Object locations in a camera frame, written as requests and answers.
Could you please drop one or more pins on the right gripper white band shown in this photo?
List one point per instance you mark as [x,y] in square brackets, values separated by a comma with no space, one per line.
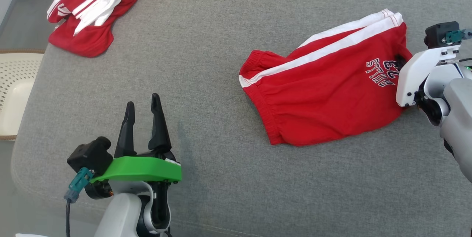
[413,75]

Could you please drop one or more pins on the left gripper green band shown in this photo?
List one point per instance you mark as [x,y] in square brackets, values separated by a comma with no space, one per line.
[140,168]

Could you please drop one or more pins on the red shorts with white stripes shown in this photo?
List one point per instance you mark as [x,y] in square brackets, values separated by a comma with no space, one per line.
[324,100]

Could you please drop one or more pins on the red shirt with white sleeves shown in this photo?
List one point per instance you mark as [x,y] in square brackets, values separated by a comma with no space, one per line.
[88,38]

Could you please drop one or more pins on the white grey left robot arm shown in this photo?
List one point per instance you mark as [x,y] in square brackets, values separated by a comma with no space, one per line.
[121,211]

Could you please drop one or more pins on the white perforated laundry basket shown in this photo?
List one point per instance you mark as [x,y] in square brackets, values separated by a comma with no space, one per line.
[14,100]

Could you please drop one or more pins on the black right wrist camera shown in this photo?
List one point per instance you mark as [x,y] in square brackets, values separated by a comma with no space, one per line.
[437,34]

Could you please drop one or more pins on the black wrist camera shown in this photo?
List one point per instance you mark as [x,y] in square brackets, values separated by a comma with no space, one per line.
[437,34]
[90,154]

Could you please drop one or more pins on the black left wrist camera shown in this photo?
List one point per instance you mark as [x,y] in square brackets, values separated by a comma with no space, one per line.
[90,154]

